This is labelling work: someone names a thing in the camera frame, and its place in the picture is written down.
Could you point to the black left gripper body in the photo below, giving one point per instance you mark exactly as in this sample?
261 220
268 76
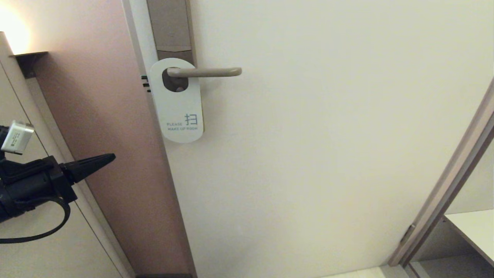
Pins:
34 185

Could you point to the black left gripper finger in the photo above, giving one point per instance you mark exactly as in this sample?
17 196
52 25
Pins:
87 166

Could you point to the white door hanger sign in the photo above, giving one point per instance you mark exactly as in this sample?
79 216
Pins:
181 108

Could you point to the bronze door lock plate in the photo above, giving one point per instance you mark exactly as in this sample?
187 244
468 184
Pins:
170 27

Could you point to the cream white door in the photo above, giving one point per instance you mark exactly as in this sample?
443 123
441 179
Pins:
308 154

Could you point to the cream wardrobe panel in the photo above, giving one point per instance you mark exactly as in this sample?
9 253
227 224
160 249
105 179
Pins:
46 255

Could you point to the white closet shelf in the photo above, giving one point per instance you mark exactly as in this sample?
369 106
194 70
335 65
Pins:
476 231

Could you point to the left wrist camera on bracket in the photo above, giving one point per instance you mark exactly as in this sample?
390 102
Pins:
17 137

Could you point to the taupe frame hinge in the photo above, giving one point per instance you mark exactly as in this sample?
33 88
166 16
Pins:
407 233

